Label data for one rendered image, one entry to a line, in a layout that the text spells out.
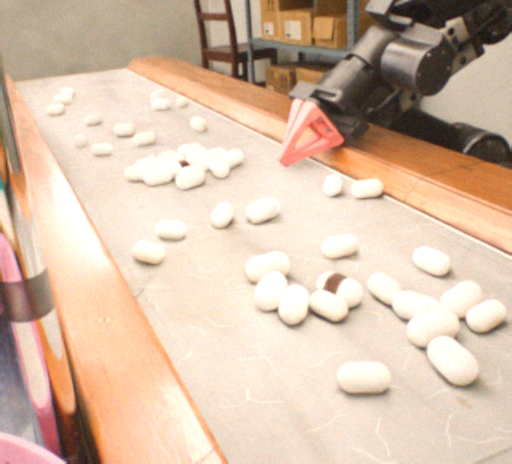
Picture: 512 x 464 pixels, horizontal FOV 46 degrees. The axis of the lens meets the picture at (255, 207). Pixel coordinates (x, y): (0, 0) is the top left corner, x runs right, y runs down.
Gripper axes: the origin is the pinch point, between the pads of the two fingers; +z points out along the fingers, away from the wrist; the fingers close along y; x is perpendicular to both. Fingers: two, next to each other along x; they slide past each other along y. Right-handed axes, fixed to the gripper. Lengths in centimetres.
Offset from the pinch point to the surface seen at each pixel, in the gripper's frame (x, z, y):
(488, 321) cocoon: -2.4, 4.4, 38.0
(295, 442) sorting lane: -11.4, 17.3, 40.2
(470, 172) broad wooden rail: 7.5, -9.9, 17.9
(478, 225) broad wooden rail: 4.6, -3.9, 25.8
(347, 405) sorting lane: -8.9, 14.2, 39.1
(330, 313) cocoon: -7.5, 10.8, 31.6
